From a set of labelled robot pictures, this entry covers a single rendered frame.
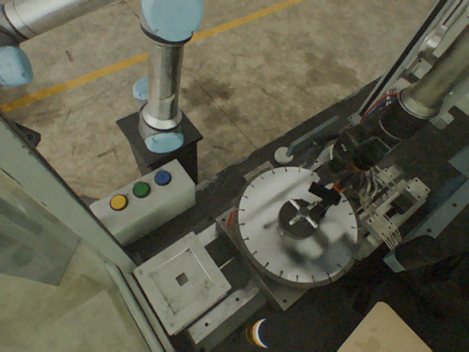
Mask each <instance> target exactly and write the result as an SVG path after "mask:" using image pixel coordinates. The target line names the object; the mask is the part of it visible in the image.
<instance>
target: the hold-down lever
mask: <svg viewBox="0 0 469 352"><path fill-rule="evenodd" d="M339 135H340V133H339V132H337V133H333V134H331V135H327V136H325V137H324V136H318V137H316V138H313V139H311V140H310V145H311V146H312V147H319V146H321V145H324V144H325V143H326V142H329V141H332V140H334V139H337V138H339Z"/></svg>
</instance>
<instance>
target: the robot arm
mask: <svg viewBox="0 0 469 352"><path fill-rule="evenodd" d="M113 1H116V0H14V1H11V2H9V3H7V4H0V88H2V87H16V86H17V85H22V84H25V83H29V82H31V81H32V79H33V77H34V74H33V71H32V65H31V62H30V61H29V58H28V56H27V55H26V53H25V52H24V50H23V49H22V48H19V44H21V43H24V42H26V41H27V40H30V39H32V38H34V37H37V36H40V34H42V33H44V32H47V31H49V30H51V29H55V28H56V27H58V26H61V25H63V24H65V23H68V22H71V21H74V20H75V19H76V18H78V17H81V16H82V15H85V14H88V13H90V12H92V11H95V10H97V9H99V8H101V7H104V6H106V5H109V4H111V3H113ZM139 10H140V28H141V31H142V32H143V34H144V35H145V36H146V37H147V77H144V78H141V79H139V80H138V81H136V82H135V84H134V85H133V96H134V97H135V100H136V105H137V109H138V110H139V111H138V112H139V115H140V123H139V130H140V133H141V136H142V138H143V139H144V140H145V143H146V144H147V147H148V149H149V150H151V152H154V153H169V152H172V150H175V149H177V148H178V147H180V146H181V145H182V143H183V135H182V133H181V129H180V126H181V120H182V113H181V111H180V109H179V107H178V102H179V95H180V82H181V75H182V62H183V54H184V47H185V44H186V43H189V42H190V41H191V39H192V36H193V32H194V31H196V30H197V29H198V28H199V25H200V23H201V21H202V19H203V14H204V3H203V0H139ZM12 122H13V123H14V124H15V125H16V126H17V127H18V129H19V130H21V131H22V132H23V133H24V136H25V137H26V138H27V139H28V140H29V141H30V142H31V143H32V144H33V145H34V146H35V147H37V145H38V144H39V143H40V142H41V133H39V132H37V131H34V130H32V129H30V128H27V127H26V126H23V125H21V124H18V123H16V122H14V121H12Z"/></svg>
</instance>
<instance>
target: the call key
mask: <svg viewBox="0 0 469 352"><path fill-rule="evenodd" d="M126 204H127V201H126V199H125V197H124V196H122V195H116V196H115V197H113V198H112V201H111V205H112V207H113V208H115V209H121V208H124V206H126Z"/></svg>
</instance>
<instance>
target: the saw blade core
mask: <svg viewBox="0 0 469 352"><path fill-rule="evenodd" d="M286 170H287V172H286ZM273 173H275V174H273ZM311 173H312V171H309V170H307V169H301V168H300V172H299V168H295V167H294V166H286V169H285V166H284V168H277V169H273V172H272V170H270V171H268V172H265V173H263V174H261V175H260V176H261V177H260V176H259V177H257V178H256V179H255V180H253V181H252V183H251V185H249V186H248V188H247V189H246V190H245V192H244V194H243V196H242V199H241V202H240V208H239V209H240V210H239V224H242V225H240V232H241V235H242V237H243V240H244V239H246V238H248V239H246V240H244V242H245V244H246V247H247V248H248V250H249V251H250V252H251V253H252V254H253V253H254V252H255V251H257V253H255V254H254V255H253V256H254V257H255V258H256V259H257V260H258V261H259V263H260V264H261V265H262V266H263V267H265V266H266V265H267V262H268V263H269V265H267V267H266V269H268V270H269V271H271V272H273V273H274V274H276V275H278V276H280V273H281V272H280V271H283V273H282V274H281V276H280V277H284V278H286V279H287V278H288V274H291V275H290V281H293V282H296V275H298V281H297V282H313V279H314V282H319V281H322V280H325V279H327V278H328V276H329V277H330V276H333V275H335V274H337V273H338V272H339V271H340V270H341V268H343V267H345V265H347V263H348V262H349V261H350V258H351V256H352V255H353V252H354V251H355V245H356V241H357V225H356V220H355V216H354V214H350V215H349V213H353V210H352V208H351V206H350V204H349V202H348V201H346V200H347V198H346V197H345V196H344V195H343V193H340V195H341V200H340V203H339V204H338V205H337V206H335V205H332V206H331V207H328V208H326V209H323V208H322V206H321V204H320V203H321V201H323V199H322V198H320V197H318V196H316V195H314V194H311V193H310V192H308V189H309V186H310V185H311V182H312V181H315V182H318V180H319V179H320V178H319V176H318V175H317V173H316V172H314V174H312V176H311ZM262 178H263V179H262ZM333 185H334V184H333V183H331V184H330V185H327V186H325V188H327V189H330V190H331V191H334V190H335V189H334V188H333V187H332V186H333ZM252 186H254V188H253V187H252ZM334 192H336V193H337V194H339V193H338V192H337V191H334ZM244 196H245V197H248V198H245V197H244ZM291 198H292V199H301V200H303V201H306V202H308V203H309V204H311V203H313V202H316V203H317V205H315V206H314V208H315V209H316V210H317V212H318V214H319V218H320V224H319V227H318V229H317V231H316V232H315V233H314V234H313V235H312V236H310V237H308V238H304V239H299V238H293V237H291V236H290V235H288V234H286V233H285V231H284V230H283V228H282V227H281V226H280V224H279V222H278V212H279V210H280V208H281V207H282V206H283V204H284V203H286V202H288V201H290V200H291ZM342 201H346V202H342ZM243 210H244V211H243ZM243 224H245V225H243ZM352 227H356V228H352ZM351 241H353V242H351ZM354 242H355V243H354ZM346 253H348V255H347V254H346ZM338 264H339V266H340V267H341V268H340V267H339V266H338ZM326 272H328V274H326ZM311 275H312V276H314V277H313V279H312V277H311Z"/></svg>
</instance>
